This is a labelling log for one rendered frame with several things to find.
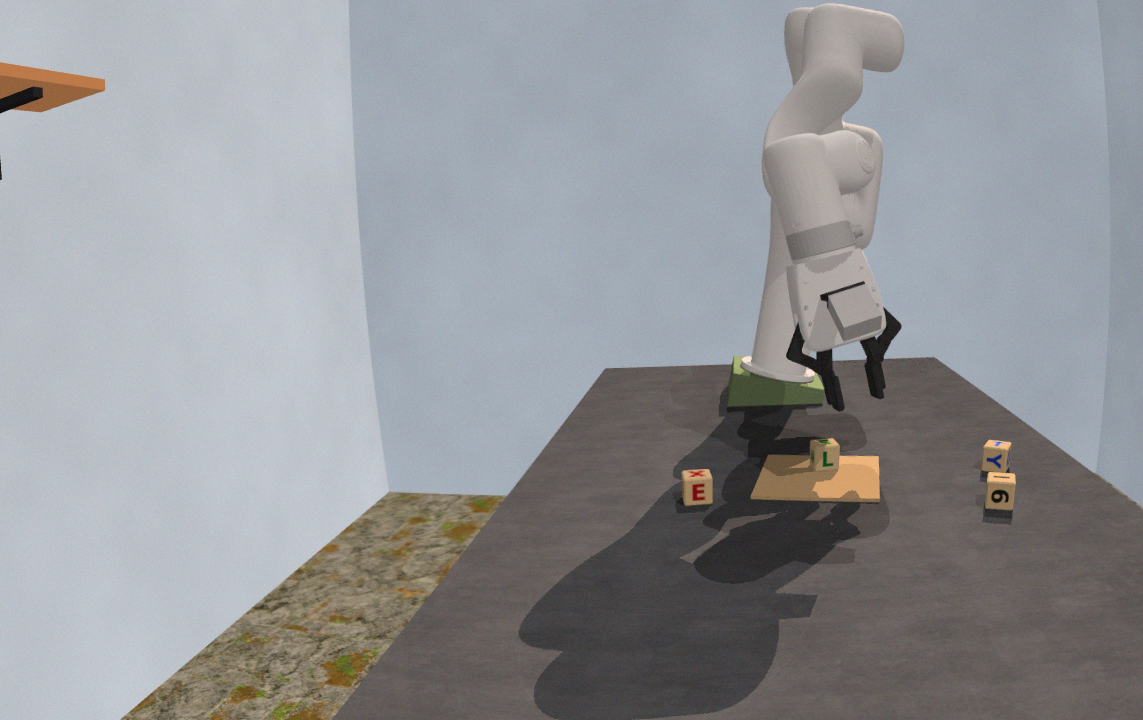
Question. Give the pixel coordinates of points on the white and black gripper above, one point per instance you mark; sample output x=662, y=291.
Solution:
x=807, y=279

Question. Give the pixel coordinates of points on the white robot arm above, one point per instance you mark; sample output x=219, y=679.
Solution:
x=807, y=172

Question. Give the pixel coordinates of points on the tan flat mat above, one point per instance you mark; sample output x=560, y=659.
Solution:
x=791, y=477

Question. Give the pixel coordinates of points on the tan wooden letter block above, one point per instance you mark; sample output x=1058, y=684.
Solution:
x=1000, y=491
x=824, y=454
x=697, y=487
x=996, y=456

